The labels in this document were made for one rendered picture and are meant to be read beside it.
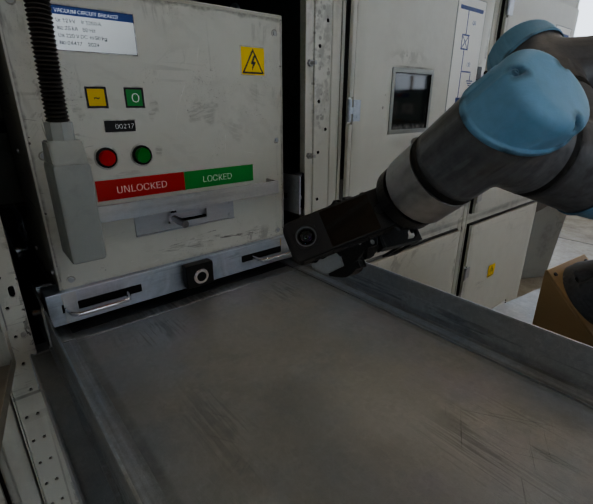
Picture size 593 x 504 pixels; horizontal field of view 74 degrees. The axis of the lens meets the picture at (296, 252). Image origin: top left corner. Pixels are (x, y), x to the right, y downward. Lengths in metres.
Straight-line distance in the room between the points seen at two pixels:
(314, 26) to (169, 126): 0.37
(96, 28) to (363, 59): 0.55
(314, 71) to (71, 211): 0.57
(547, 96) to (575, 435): 0.43
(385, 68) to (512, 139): 0.78
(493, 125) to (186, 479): 0.45
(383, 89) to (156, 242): 0.65
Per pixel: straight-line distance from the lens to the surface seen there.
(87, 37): 0.76
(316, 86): 0.94
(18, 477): 0.91
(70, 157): 0.64
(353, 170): 1.01
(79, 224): 0.65
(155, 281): 0.83
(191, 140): 0.81
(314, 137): 0.94
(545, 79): 0.34
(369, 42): 1.03
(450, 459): 0.54
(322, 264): 0.53
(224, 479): 0.50
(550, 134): 0.33
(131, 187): 0.78
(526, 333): 0.71
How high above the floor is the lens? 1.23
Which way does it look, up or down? 21 degrees down
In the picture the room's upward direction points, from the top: straight up
